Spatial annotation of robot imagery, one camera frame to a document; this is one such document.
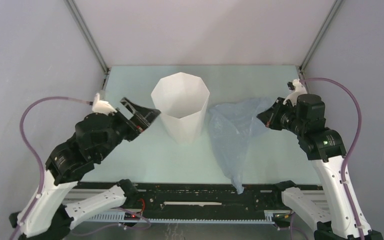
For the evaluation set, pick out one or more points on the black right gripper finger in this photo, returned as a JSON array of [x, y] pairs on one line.
[[268, 118], [277, 107]]

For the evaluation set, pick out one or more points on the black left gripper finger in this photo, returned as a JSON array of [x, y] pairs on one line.
[[141, 126], [138, 112]]

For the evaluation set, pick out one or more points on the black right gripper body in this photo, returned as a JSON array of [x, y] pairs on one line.
[[287, 119]]

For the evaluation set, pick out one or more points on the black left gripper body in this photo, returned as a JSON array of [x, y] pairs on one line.
[[124, 128]]

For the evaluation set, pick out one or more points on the light blue plastic trash bag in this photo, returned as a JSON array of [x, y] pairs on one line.
[[231, 127]]

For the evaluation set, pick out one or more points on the white octagonal trash bin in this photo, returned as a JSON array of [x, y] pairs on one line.
[[182, 99]]

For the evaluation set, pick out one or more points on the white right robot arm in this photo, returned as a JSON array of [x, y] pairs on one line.
[[325, 150]]

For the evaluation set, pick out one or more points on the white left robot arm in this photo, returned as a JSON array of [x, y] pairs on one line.
[[46, 217]]

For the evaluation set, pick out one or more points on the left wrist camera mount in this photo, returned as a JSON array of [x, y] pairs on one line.
[[101, 106]]

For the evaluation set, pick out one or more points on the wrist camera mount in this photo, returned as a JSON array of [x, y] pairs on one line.
[[101, 106], [297, 89]]

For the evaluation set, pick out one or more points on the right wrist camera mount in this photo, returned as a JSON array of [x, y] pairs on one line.
[[297, 89]]

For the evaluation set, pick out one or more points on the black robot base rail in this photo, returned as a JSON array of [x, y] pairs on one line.
[[207, 201]]

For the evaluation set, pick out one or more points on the white slotted cable duct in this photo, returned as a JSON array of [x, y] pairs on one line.
[[123, 217]]

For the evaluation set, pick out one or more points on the left aluminium frame post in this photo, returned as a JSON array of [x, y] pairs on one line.
[[85, 69]]

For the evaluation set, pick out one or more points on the aluminium frame post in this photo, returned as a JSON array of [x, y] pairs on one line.
[[321, 66], [85, 69]]

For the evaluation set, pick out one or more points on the right aluminium frame post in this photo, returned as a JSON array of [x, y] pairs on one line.
[[321, 66]]

